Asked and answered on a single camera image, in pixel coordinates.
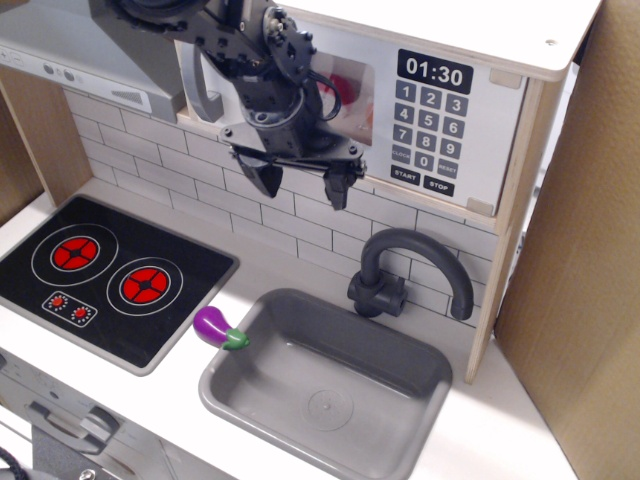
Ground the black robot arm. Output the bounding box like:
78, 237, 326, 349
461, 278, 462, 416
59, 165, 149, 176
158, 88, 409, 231
107, 1, 366, 210

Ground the grey range hood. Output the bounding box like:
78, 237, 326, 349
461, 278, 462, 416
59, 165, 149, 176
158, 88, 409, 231
0, 0, 185, 124

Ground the brown cardboard panel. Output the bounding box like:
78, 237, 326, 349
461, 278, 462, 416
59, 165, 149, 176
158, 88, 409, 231
496, 1, 639, 479

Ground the black toy stovetop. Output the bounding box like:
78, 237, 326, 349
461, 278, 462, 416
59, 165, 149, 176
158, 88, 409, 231
1, 196, 239, 376

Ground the purple toy eggplant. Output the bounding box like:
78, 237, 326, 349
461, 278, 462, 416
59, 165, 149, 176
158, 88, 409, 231
193, 306, 250, 351

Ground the grey microwave door handle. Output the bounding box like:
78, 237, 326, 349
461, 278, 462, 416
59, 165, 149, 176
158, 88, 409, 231
178, 43, 224, 123

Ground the white microwave door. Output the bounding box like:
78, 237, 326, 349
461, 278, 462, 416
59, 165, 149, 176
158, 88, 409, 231
203, 1, 528, 217

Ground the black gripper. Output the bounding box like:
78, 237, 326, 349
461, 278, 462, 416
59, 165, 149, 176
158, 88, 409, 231
222, 101, 366, 211

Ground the dark grey toy faucet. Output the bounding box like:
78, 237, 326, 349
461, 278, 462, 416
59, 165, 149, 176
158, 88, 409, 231
347, 228, 475, 321

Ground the grey plastic sink basin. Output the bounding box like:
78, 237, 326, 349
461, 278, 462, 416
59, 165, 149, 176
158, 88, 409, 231
199, 289, 452, 479

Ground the grey oven door handle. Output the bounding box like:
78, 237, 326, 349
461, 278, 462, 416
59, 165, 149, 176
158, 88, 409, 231
25, 401, 120, 455

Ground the red white toy food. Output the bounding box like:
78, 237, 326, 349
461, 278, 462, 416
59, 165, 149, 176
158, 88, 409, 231
317, 73, 373, 130

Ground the grey toy oven front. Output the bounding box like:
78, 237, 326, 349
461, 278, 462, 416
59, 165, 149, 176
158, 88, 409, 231
1, 349, 231, 479

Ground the black braided cable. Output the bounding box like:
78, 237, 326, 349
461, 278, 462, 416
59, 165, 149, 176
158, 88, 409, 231
0, 446, 24, 480

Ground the wooden toy microwave cabinet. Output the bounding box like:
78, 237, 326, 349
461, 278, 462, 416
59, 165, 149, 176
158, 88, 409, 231
169, 0, 604, 385

